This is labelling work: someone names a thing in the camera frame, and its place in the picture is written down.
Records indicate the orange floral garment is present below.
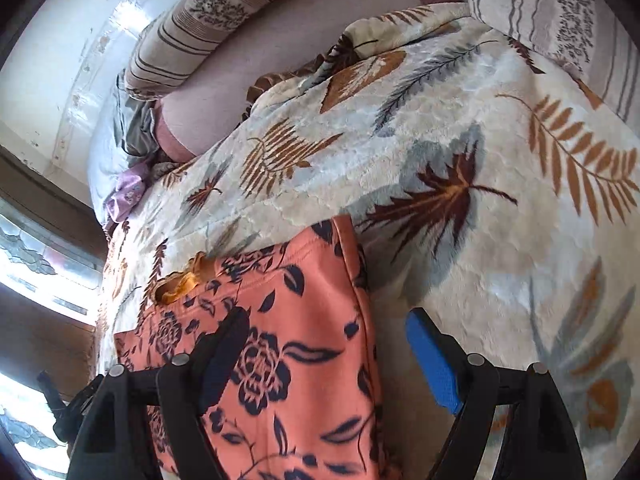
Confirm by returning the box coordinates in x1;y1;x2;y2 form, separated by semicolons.
115;216;397;479

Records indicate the stained glass window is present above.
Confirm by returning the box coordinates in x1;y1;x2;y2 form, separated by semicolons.
1;203;104;479

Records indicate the brown orange patterned garment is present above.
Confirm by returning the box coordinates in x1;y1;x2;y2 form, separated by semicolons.
152;252;217;306

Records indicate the lilac floral cloth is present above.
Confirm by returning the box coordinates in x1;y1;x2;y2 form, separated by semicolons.
105;162;150;223

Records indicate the cream leaf-pattern fleece blanket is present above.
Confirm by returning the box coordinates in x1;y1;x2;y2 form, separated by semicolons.
98;3;639;479

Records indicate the grey crumpled cloth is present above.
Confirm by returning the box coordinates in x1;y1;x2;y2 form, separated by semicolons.
113;70;158;157

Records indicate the striped brown bolster pillow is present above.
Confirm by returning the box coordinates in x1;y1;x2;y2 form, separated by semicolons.
124;0;274;101

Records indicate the striped floral pillow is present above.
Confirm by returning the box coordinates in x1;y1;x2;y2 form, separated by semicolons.
468;0;639;131

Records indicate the mauve bed sheet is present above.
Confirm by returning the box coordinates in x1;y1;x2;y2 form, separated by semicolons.
155;0;460;162

